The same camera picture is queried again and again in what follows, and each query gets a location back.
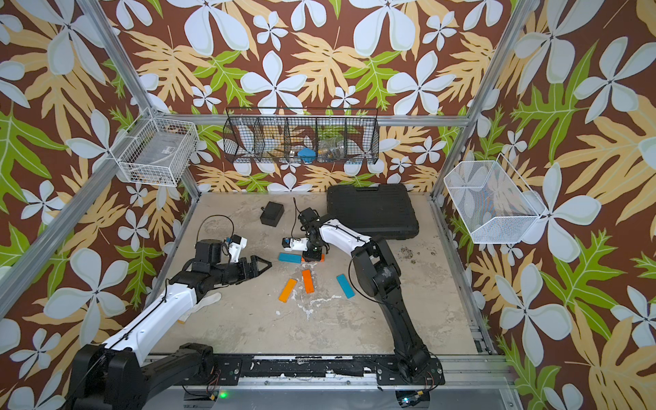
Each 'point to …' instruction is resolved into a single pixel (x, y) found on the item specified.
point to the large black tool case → (383, 211)
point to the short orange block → (323, 258)
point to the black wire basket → (301, 135)
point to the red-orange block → (308, 281)
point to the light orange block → (289, 287)
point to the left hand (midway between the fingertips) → (265, 264)
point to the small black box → (272, 213)
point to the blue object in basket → (307, 155)
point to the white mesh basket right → (494, 202)
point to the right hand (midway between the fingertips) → (308, 251)
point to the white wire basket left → (155, 151)
